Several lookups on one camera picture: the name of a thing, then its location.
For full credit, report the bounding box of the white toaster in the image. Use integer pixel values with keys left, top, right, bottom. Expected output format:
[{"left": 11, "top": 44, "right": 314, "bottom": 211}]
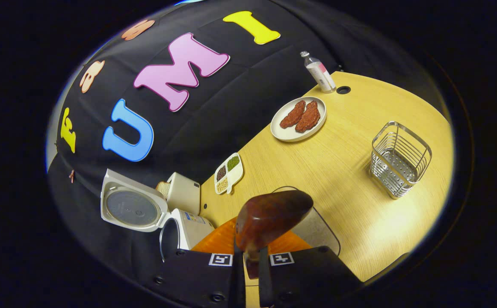
[{"left": 166, "top": 172, "right": 201, "bottom": 216}]

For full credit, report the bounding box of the white rice cooker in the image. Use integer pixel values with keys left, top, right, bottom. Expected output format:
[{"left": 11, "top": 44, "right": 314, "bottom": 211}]
[{"left": 101, "top": 169, "right": 215, "bottom": 262}]

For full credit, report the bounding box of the white round plate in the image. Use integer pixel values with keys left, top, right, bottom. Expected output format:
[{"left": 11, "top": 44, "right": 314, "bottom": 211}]
[{"left": 270, "top": 96, "right": 327, "bottom": 142}]

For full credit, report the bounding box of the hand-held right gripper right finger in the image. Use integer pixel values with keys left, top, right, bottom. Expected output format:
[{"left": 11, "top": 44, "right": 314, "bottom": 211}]
[{"left": 257, "top": 231, "right": 363, "bottom": 308}]

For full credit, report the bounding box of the clear container of rice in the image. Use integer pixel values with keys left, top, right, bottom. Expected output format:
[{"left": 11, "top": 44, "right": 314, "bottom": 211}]
[{"left": 272, "top": 186, "right": 341, "bottom": 257}]

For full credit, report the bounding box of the metal wire chopstick holder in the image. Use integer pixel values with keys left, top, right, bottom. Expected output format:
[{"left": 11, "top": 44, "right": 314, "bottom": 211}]
[{"left": 369, "top": 121, "right": 432, "bottom": 199}]

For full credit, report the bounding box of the clear plastic bottle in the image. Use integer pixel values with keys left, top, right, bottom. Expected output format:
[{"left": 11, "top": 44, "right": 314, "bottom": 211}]
[{"left": 300, "top": 51, "right": 337, "bottom": 94}]

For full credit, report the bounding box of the red meat piece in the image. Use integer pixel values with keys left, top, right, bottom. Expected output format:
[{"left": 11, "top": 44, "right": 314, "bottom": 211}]
[
  {"left": 279, "top": 100, "right": 307, "bottom": 129},
  {"left": 295, "top": 101, "right": 321, "bottom": 133}
]

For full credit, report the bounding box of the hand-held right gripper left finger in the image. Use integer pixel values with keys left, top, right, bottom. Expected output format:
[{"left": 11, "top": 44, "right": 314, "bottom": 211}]
[{"left": 152, "top": 216, "right": 246, "bottom": 308}]

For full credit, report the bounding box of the white divided dish of beans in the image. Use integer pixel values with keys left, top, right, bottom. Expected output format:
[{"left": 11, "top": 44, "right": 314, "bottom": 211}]
[{"left": 214, "top": 152, "right": 244, "bottom": 195}]

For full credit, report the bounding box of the black backdrop cloth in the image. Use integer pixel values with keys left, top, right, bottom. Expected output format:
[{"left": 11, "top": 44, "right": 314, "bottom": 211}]
[{"left": 47, "top": 0, "right": 446, "bottom": 296}]

